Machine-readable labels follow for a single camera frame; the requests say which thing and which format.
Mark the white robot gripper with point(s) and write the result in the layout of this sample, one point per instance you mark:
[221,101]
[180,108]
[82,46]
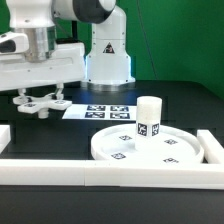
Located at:
[65,65]

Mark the white cross-shaped table base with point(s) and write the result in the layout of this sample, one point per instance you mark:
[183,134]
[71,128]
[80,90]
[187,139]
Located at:
[41,105]

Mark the white round table top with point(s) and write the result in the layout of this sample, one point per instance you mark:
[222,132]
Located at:
[169,146]

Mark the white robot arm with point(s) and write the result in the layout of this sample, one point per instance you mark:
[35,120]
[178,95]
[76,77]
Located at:
[57,42]

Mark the white fiducial marker sheet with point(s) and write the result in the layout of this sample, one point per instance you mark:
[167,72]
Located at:
[101,112]

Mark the white left fence block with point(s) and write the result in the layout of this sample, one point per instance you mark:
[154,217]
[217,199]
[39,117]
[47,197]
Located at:
[5,136]

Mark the white fence block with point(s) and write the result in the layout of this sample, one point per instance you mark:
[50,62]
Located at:
[214,152]
[5,136]

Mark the white front fence bar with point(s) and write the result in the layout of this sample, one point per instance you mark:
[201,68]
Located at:
[106,173]

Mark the white right fence block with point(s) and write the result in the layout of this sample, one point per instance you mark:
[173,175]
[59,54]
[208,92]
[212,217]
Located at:
[214,152]

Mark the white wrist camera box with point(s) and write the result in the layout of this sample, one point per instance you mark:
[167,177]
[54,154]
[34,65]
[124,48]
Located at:
[11,43]

